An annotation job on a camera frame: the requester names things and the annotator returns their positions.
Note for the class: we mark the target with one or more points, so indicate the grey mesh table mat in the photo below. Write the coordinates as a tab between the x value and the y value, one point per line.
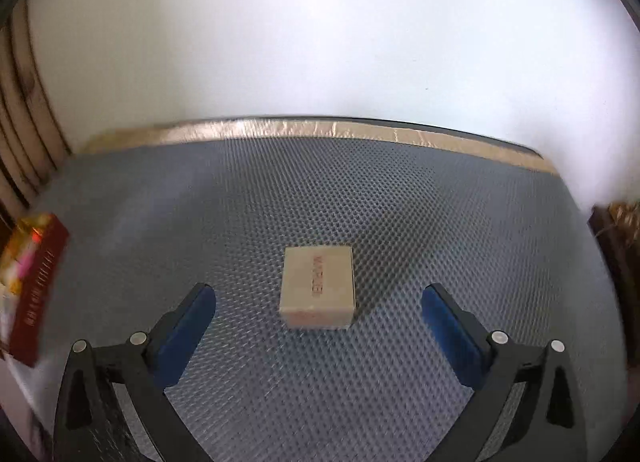
509	244

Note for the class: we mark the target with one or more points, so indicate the tan cardboard box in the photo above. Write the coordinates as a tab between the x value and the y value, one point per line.
318	287

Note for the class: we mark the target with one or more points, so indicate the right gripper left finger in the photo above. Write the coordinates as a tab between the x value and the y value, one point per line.
89	423

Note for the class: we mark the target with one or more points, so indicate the beige patterned curtain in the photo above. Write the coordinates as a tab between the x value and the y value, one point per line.
33	146

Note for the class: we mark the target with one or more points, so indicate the red gold toffee tin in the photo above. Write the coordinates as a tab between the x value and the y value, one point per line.
28	265

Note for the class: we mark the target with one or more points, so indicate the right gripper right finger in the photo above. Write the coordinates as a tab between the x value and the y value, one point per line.
548	424

